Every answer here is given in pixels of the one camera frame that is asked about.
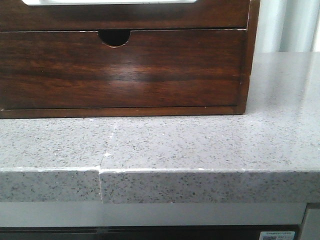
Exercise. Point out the wooden drawer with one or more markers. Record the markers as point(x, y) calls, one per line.
point(16, 16)
point(156, 68)

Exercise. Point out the dark wooden drawer cabinet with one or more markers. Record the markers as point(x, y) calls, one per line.
point(118, 37)

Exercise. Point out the black appliance under counter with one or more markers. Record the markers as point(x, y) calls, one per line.
point(191, 232)

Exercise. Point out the white QR code sticker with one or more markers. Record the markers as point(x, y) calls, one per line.
point(277, 235)

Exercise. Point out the grey cabinet panel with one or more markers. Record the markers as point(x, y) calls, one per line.
point(310, 229)

